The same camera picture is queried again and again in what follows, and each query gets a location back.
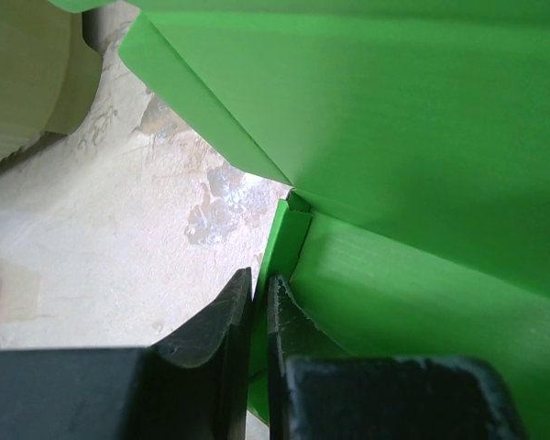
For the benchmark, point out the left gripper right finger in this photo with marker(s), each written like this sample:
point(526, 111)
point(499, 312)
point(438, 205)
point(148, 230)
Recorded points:
point(316, 390)

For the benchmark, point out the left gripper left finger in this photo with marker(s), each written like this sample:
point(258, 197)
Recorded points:
point(191, 384)

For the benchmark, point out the olive green plastic bin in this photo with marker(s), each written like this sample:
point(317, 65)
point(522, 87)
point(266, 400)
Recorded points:
point(49, 75)

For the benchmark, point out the green paper box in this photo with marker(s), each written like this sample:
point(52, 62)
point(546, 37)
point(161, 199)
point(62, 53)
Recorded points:
point(415, 137)

